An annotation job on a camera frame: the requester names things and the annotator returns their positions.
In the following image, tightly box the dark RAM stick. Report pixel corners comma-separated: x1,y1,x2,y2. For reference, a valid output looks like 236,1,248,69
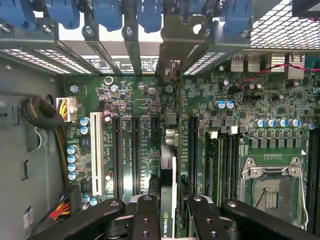
204,131,223,207

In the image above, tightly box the black long expansion slot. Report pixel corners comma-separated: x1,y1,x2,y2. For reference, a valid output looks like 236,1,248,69
111,116,124,200

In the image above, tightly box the CPU socket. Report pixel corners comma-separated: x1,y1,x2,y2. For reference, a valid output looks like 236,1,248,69
239,156,309,231

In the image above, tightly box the white expansion slot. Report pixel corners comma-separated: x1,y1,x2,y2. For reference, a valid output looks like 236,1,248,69
89,111,105,198

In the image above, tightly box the short black expansion slot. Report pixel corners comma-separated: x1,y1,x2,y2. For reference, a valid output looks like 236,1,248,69
150,116,161,141

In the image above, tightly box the green motherboard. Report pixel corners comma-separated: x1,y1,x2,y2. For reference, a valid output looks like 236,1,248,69
62,53,320,240

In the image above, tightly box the white power connector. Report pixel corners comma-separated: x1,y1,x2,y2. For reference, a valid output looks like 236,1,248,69
55,96,78,124

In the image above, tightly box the vented metal slot cover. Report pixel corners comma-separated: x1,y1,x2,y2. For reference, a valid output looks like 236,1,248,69
122,21,144,77
13,23,93,76
181,19,252,76
0,22,72,76
83,19,118,76

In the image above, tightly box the blue card retention clip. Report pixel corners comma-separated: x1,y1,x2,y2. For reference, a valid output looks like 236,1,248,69
221,0,253,35
0,0,36,31
46,0,81,30
91,0,123,33
136,0,164,34

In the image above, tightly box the black open PC case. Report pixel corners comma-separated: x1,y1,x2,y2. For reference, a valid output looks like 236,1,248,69
0,0,320,240

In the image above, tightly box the red yellow wire bundle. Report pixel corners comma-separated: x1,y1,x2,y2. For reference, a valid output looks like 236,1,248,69
48,192,81,222

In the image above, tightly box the black braided power cable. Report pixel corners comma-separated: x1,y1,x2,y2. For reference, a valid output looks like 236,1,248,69
19,96,71,191

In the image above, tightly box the red black twisted wire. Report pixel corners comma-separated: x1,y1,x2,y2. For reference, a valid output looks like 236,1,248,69
236,62,320,92

